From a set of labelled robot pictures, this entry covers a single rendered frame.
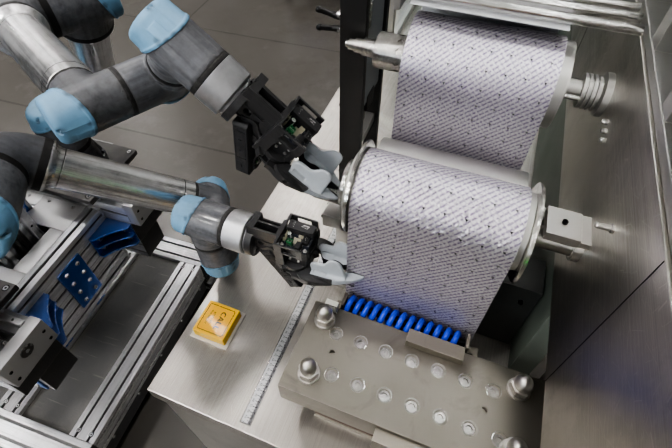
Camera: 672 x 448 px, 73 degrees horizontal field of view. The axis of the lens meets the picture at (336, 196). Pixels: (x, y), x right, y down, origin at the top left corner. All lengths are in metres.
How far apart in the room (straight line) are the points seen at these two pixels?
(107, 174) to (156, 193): 0.09
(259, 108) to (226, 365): 0.53
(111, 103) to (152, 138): 2.18
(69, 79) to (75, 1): 0.34
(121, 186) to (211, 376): 0.40
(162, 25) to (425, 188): 0.40
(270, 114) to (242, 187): 1.83
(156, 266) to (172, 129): 1.14
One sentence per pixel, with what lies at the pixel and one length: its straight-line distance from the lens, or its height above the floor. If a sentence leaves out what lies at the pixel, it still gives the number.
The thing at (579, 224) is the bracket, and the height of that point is 1.29.
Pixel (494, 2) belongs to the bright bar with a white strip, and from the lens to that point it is 0.77.
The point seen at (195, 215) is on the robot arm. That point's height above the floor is 1.14.
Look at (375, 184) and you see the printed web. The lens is 0.64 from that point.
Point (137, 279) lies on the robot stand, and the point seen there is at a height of 0.21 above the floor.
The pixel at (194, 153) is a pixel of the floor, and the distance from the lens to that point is 2.70.
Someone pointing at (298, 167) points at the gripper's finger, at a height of 1.30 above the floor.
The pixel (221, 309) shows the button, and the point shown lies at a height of 0.92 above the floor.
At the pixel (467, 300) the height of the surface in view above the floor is 1.13.
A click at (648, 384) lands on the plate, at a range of 0.46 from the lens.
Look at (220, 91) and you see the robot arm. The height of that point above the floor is 1.41.
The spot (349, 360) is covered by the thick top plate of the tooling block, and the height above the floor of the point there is 1.03.
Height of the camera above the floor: 1.77
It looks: 49 degrees down
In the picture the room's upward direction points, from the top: straight up
